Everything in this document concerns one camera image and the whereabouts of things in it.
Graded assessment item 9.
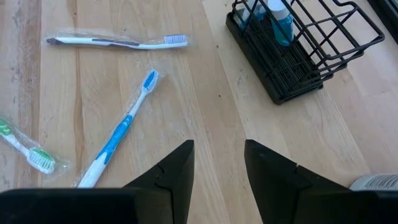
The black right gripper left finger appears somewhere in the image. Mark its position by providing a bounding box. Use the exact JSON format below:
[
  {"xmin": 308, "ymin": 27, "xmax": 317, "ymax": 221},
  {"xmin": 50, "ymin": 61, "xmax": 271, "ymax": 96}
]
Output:
[{"xmin": 123, "ymin": 139, "xmax": 196, "ymax": 224}]

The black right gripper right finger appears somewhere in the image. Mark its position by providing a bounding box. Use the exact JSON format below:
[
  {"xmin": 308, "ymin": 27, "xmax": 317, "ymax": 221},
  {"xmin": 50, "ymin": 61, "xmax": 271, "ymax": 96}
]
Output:
[{"xmin": 244, "ymin": 139, "xmax": 352, "ymax": 224}]

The green white toothbrush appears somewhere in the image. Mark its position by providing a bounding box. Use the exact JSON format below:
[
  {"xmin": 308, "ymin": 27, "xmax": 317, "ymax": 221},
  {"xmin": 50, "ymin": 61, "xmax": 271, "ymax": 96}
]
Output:
[{"xmin": 0, "ymin": 117, "xmax": 71, "ymax": 175}]

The grey white toothbrush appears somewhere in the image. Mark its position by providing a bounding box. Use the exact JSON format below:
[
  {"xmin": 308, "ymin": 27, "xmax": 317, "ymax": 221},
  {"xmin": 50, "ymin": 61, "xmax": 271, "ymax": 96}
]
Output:
[{"xmin": 45, "ymin": 29, "xmax": 190, "ymax": 51}]

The teal mouthwash bottle white cap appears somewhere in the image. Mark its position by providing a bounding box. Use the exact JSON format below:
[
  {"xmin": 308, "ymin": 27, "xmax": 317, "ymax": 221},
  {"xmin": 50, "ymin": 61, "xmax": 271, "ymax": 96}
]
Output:
[{"xmin": 267, "ymin": 0, "xmax": 295, "ymax": 47}]

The black wire caddy basket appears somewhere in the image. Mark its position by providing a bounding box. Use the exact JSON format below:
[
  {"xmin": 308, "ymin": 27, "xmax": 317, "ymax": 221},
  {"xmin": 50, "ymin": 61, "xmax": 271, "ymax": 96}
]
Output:
[{"xmin": 225, "ymin": 0, "xmax": 386, "ymax": 106}]

